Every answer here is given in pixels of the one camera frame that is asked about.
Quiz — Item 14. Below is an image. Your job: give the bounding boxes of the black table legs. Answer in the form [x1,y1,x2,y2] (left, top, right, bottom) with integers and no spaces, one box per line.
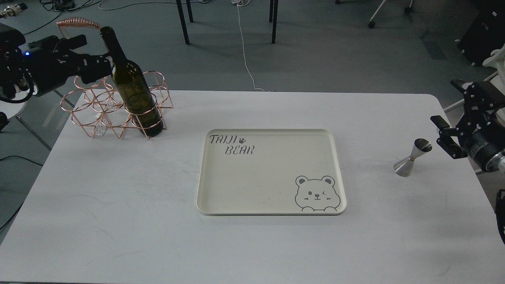
[176,0,279,45]

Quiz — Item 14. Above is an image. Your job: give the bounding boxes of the steel double jigger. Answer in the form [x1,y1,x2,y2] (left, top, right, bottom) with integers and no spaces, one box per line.
[393,138,432,177]

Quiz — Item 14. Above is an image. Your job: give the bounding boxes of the white cable on floor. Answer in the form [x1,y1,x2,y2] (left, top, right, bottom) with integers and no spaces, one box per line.
[231,0,266,92]

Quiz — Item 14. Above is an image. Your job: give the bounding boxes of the office chair caster base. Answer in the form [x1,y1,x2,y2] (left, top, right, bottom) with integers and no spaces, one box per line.
[328,0,415,31]

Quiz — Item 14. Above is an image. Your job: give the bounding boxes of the black floor cables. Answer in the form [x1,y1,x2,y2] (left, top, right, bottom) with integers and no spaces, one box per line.
[24,0,103,36]

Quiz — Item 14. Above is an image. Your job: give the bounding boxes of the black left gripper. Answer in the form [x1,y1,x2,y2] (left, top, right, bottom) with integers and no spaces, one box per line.
[24,34,112,97]

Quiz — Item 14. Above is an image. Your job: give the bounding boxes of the black cabinet at right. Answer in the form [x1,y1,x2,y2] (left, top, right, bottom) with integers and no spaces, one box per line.
[457,0,505,66]

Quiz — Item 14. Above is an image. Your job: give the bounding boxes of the dark green wine bottle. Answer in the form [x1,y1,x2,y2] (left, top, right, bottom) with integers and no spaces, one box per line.
[100,26,164,137]

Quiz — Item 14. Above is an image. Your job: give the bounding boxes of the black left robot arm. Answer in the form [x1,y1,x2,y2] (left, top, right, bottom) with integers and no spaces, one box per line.
[0,24,111,104]

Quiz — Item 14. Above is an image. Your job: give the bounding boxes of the cream bear serving tray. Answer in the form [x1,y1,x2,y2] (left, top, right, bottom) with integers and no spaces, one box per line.
[196,129,348,215]

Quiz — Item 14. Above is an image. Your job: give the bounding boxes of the copper wire bottle rack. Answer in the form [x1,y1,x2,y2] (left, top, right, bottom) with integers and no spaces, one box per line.
[56,17,174,140]

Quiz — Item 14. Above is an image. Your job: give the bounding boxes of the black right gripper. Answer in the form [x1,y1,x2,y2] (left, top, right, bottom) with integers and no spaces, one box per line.
[430,80,505,172]

